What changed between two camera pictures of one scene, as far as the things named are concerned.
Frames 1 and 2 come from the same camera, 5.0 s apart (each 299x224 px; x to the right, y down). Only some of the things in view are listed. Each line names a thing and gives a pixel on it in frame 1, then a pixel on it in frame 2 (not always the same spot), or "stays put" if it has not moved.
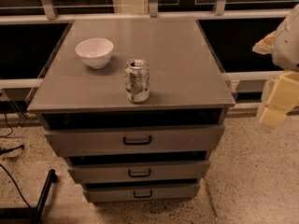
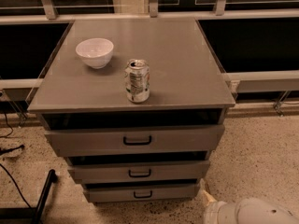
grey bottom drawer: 141,192 stays put
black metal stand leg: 32,213 stays put
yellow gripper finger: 283,97 -> 207,198
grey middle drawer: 94,173 stays put
